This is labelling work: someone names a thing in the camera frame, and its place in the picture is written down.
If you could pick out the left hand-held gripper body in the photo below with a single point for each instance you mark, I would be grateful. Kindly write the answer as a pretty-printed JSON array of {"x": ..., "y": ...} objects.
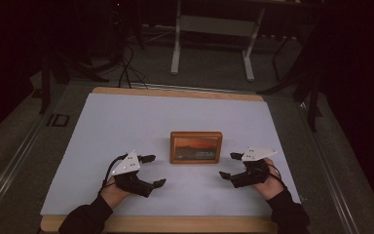
[{"x": 130, "y": 177}]

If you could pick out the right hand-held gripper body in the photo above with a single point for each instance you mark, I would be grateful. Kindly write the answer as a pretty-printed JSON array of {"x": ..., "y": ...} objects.
[{"x": 253, "y": 172}]

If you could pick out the wooden picture frame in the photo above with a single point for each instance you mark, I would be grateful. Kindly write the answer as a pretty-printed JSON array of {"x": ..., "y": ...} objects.
[{"x": 196, "y": 148}]

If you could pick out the person's right hand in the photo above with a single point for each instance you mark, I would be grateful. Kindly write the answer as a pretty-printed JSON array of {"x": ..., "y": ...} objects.
[{"x": 269, "y": 187}]

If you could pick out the person's left hand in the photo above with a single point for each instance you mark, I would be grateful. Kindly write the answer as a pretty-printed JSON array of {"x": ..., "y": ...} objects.
[{"x": 113, "y": 195}]

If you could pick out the white table mat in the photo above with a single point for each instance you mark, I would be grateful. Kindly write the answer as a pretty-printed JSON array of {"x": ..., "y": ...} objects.
[{"x": 142, "y": 123}]

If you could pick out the black equipment stand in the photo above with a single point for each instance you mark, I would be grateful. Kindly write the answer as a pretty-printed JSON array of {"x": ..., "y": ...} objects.
[
  {"x": 61, "y": 65},
  {"x": 308, "y": 84}
]

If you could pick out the metal floor rail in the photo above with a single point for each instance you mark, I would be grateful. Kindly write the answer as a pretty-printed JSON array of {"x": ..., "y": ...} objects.
[
  {"x": 334, "y": 175},
  {"x": 9, "y": 169}
]

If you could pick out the grey metal desk frame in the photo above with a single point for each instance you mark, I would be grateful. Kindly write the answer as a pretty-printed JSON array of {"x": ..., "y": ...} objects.
[{"x": 214, "y": 26}]

